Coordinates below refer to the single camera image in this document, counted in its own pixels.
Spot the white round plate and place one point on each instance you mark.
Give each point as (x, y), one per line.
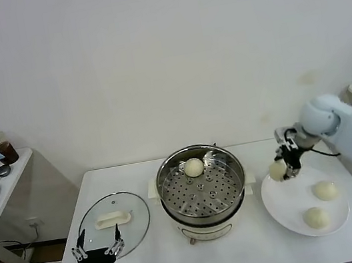
(282, 201)

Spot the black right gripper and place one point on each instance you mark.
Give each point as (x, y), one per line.
(292, 157)

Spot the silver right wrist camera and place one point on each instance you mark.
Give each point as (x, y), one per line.
(281, 136)

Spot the cream electric cooking pot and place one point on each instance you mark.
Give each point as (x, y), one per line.
(206, 231)

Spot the plastic iced coffee cup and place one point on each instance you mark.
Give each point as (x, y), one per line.
(8, 151)

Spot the stainless steel steamer basket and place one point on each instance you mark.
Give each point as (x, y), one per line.
(181, 201)

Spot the white steamed baozi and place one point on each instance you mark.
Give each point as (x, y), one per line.
(324, 191)
(193, 167)
(316, 217)
(275, 171)

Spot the white wall power outlet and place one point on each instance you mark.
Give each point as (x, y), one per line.
(36, 222)

